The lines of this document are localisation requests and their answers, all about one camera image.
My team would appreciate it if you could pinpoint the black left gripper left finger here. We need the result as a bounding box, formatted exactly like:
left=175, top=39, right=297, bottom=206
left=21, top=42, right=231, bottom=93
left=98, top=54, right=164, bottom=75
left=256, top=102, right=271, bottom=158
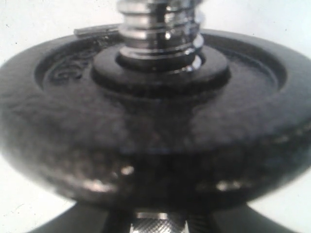
left=31, top=202, right=136, bottom=233

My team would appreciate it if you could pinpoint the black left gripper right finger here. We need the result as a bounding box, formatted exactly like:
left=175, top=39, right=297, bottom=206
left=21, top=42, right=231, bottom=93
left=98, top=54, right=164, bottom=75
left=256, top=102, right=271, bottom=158
left=184, top=201, right=277, bottom=233

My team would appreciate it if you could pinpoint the black weight plate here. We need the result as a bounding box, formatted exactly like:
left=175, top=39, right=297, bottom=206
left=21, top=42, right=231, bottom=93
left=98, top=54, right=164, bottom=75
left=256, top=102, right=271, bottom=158
left=0, top=30, right=311, bottom=209

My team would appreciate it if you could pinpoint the chrome threaded dumbbell bar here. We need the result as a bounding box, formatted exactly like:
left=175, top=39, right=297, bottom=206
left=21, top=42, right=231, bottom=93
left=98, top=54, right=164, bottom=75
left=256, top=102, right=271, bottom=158
left=117, top=0, right=204, bottom=72

